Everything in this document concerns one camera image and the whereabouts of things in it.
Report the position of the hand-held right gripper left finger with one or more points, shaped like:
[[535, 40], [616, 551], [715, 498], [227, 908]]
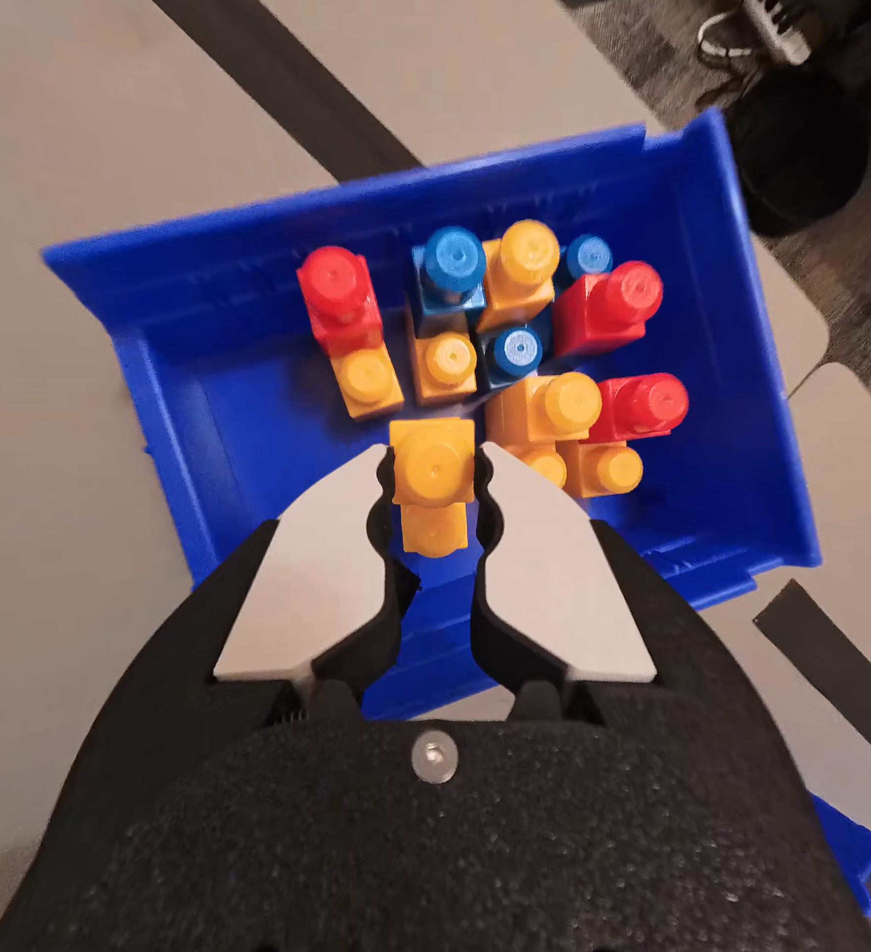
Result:
[[301, 587]]

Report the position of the blue plastic bin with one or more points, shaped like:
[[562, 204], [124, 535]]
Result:
[[852, 848], [242, 446]]

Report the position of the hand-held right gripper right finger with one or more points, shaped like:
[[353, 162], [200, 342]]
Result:
[[562, 587]]

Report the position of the black round container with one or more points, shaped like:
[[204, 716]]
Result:
[[799, 156]]

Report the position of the yellow one-stud toy block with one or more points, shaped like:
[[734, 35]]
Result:
[[569, 401], [431, 465]]

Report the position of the pile of assembled block steps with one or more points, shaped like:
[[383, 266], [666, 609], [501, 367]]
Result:
[[335, 282]]

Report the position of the white power strip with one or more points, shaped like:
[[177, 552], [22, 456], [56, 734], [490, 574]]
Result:
[[777, 26]]

